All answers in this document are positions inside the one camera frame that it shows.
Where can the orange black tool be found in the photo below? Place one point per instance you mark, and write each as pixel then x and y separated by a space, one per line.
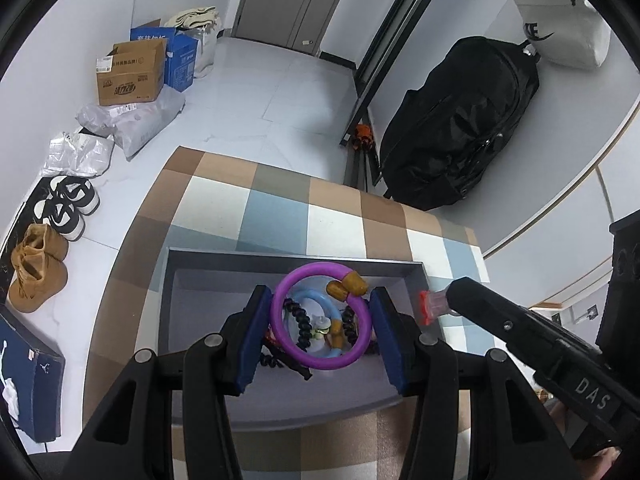
pixel 362 139

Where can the blue cardboard box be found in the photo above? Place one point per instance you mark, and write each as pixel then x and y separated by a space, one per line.
pixel 181 53

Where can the grey plastic parcel bag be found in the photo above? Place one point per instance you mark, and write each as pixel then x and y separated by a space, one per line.
pixel 133 125

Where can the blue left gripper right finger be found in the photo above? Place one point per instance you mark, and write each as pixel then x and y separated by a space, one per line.
pixel 395 341

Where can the checkered table cloth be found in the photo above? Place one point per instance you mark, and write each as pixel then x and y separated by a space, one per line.
pixel 210 201

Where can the black large backpack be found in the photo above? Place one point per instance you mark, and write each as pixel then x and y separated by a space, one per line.
pixel 444 135

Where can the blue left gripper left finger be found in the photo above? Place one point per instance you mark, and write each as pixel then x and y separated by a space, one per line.
pixel 253 325

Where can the tan suede boot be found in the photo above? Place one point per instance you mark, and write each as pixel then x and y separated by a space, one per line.
pixel 38 278
pixel 40 238

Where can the small green frog charm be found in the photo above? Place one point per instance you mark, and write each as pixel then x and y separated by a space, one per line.
pixel 321 326

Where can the white canvas bag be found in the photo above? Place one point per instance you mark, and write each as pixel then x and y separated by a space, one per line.
pixel 570 33

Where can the white bag with clothes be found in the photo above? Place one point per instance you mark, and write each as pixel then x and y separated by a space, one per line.
pixel 202 24

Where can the silver plastic bag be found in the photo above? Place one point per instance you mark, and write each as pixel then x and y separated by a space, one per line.
pixel 77 154

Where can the navy shoe box lid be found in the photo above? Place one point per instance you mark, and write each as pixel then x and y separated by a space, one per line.
pixel 31 380

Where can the black white sneaker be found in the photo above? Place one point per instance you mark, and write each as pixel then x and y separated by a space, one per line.
pixel 78 191
pixel 61 215

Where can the person's right hand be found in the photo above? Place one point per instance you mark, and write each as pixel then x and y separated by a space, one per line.
pixel 571 426

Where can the red pink clear charm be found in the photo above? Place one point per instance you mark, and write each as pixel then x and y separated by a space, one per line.
pixel 433 305

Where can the grey door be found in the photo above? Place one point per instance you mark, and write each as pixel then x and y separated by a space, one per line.
pixel 297 25

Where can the black metal rack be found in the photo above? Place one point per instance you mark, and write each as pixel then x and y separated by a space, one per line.
pixel 388 42

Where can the brown cardboard box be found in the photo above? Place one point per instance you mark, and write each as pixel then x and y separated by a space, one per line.
pixel 133 72

